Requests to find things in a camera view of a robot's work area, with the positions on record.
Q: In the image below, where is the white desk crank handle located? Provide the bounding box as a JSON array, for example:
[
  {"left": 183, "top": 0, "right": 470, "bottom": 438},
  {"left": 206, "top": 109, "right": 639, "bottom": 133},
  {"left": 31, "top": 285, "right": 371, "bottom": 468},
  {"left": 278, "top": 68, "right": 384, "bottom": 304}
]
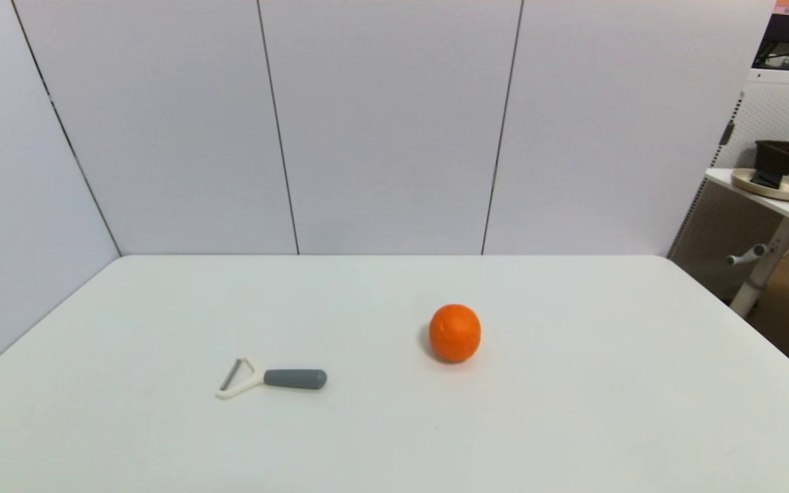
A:
[{"left": 725, "top": 244, "right": 769, "bottom": 267}]

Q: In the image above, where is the white pegboard panel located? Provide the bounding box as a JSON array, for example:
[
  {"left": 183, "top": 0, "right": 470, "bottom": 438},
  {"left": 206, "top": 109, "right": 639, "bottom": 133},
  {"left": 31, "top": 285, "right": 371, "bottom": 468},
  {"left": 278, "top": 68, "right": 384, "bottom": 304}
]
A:
[{"left": 668, "top": 68, "right": 789, "bottom": 303}]

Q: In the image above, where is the white desk leg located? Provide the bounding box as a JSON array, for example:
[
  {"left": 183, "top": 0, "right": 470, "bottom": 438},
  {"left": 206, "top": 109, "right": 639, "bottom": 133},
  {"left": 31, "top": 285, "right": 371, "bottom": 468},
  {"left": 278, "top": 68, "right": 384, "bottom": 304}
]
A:
[{"left": 729, "top": 218, "right": 789, "bottom": 320}]

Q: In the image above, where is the grey handled white peeler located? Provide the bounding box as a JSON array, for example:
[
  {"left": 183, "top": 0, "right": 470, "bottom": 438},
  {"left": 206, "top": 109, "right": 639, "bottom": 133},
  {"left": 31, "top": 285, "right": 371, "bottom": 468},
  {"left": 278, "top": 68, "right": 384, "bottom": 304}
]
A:
[{"left": 215, "top": 357, "right": 328, "bottom": 401}]

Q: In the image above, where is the orange fruit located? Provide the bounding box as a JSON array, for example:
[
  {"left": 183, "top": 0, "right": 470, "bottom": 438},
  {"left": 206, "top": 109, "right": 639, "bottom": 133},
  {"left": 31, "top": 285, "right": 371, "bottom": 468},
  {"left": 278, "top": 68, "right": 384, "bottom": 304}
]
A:
[{"left": 428, "top": 303, "right": 483, "bottom": 364}]

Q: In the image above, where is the small black object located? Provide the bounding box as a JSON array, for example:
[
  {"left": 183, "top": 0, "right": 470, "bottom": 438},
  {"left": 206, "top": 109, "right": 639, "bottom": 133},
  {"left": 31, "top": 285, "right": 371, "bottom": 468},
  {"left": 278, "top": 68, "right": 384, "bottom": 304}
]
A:
[{"left": 750, "top": 168, "right": 786, "bottom": 190}]

